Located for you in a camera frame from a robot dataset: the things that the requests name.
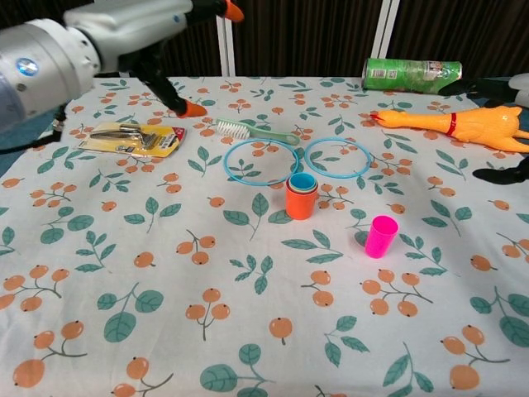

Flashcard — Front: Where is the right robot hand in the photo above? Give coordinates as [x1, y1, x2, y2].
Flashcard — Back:
[437, 72, 529, 184]

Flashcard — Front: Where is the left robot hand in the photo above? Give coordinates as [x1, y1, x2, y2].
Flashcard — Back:
[64, 0, 245, 119]

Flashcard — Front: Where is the pink plastic cup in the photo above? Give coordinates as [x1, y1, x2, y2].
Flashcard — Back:
[364, 215, 400, 260]

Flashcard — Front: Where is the light blue plastic cup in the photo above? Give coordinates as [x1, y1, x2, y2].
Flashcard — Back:
[288, 173, 317, 194]

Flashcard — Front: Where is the orange rubber chicken toy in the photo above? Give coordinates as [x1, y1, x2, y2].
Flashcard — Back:
[369, 104, 529, 154]

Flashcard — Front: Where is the green chips can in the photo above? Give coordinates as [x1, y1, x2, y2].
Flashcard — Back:
[361, 57, 463, 96]

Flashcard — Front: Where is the razor on yellow card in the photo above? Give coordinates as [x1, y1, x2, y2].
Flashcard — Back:
[77, 121, 187, 159]

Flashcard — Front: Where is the green white-bristle brush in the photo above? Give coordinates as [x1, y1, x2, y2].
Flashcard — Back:
[215, 117, 300, 146]

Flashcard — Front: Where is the orange plastic cup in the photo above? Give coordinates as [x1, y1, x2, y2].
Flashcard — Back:
[284, 175, 319, 219]

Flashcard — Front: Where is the floral white tablecloth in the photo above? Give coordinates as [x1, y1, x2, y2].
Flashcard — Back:
[0, 76, 529, 397]

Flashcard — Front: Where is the white partition post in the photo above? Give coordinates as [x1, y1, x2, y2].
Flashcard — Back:
[216, 16, 237, 77]
[369, 0, 401, 69]

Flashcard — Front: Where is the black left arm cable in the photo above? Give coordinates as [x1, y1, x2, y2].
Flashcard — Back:
[0, 105, 68, 155]

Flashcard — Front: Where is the large blue plastic ring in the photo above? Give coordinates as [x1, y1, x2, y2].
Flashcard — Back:
[222, 138, 301, 187]

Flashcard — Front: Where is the small blue plastic ring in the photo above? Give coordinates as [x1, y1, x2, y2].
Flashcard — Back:
[304, 136, 372, 180]

